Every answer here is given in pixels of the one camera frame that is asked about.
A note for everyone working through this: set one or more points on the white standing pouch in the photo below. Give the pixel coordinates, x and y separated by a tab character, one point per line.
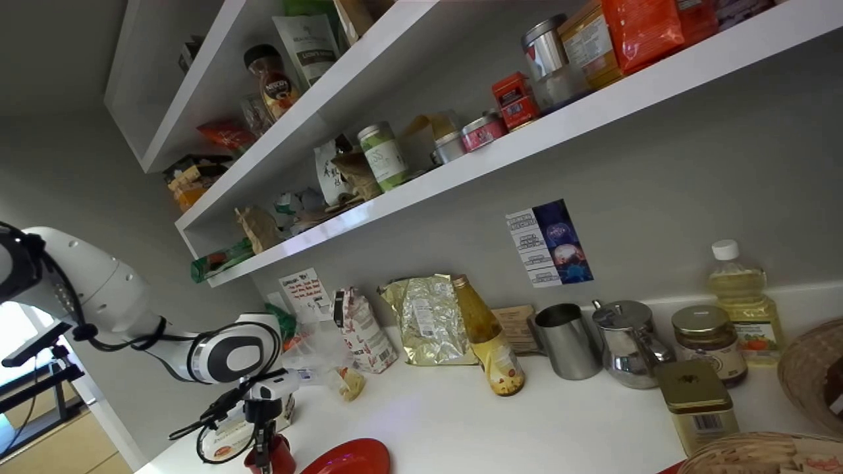
307	43

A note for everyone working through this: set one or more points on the dark lidded jar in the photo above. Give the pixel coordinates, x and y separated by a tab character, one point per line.
268	75

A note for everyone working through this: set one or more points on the orange red bag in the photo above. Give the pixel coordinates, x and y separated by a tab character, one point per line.
641	30

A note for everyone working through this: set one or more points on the wide steel can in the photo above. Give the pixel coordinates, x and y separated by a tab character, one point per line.
554	90

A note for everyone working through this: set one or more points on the small red box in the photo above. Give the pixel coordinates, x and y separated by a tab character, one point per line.
515	101

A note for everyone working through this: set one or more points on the red cup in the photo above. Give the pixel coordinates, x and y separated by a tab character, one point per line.
286	458

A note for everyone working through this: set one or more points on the black metal stand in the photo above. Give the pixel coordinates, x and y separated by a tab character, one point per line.
40	373

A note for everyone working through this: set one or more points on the small yellow object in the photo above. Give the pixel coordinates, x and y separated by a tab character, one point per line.
351	386

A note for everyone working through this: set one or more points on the green flat packet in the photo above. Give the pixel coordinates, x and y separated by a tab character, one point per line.
224	259

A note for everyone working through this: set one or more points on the glass jar gold lid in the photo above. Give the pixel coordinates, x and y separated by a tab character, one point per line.
710	346

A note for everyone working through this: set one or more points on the gold foil bag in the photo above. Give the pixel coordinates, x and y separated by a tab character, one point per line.
425	320

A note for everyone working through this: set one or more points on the steel cup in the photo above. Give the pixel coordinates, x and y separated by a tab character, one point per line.
571	346

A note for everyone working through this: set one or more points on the small brown packet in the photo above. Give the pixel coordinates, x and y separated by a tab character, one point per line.
518	327

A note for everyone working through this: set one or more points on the tan small bag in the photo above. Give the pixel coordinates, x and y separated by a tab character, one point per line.
256	230

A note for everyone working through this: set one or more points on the gold rectangular tin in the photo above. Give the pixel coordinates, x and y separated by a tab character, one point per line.
695	390

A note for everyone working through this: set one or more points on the tan paper bag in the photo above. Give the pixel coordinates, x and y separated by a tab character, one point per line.
423	141

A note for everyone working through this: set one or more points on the clear plastic bag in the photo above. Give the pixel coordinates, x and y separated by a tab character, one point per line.
318	359

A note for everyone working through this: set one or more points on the small dark object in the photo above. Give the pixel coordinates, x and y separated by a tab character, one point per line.
189	53

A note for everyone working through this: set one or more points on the bluish grey bag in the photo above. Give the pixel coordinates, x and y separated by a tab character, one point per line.
298	211

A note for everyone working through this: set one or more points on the yellow packets stack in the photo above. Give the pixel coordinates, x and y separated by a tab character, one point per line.
189	186

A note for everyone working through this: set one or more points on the flat wicker tray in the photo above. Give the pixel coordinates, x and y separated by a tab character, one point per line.
764	450

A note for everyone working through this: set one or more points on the yellow oil bottle white cap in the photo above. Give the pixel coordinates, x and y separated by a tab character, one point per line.
741	299

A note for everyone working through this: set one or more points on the green plastic bag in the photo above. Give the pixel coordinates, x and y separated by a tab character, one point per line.
286	320

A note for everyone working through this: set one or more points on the small white tin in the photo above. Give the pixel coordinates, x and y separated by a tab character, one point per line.
448	149

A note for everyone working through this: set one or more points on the red flat packet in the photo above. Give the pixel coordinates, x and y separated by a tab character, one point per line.
228	133

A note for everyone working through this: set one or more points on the steel pot with lid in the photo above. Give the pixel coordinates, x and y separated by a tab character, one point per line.
625	346

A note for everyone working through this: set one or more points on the blue white wall leaflet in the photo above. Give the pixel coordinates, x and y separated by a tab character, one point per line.
554	240

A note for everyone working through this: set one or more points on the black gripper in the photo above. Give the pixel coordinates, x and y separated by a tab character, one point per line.
265	429

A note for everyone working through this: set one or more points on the pink round tin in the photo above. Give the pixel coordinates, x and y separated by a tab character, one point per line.
480	133

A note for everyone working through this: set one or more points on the thick white shelf board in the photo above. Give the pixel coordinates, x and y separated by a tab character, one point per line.
290	108
529	146

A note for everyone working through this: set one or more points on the dark brown packet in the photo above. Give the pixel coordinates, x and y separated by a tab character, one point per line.
357	175

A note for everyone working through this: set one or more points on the round wicker basket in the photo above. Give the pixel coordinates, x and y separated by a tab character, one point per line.
807	370

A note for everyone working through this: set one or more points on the red plate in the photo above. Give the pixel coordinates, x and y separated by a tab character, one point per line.
351	456

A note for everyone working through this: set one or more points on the brown cardboard box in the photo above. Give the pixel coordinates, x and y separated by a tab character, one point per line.
359	13

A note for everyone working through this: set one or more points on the white red paper card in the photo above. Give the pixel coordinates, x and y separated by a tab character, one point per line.
305	292

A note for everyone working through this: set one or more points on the white printed bag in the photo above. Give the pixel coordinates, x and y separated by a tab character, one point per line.
324	175

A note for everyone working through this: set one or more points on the tall steel can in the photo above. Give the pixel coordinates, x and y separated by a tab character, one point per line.
544	47

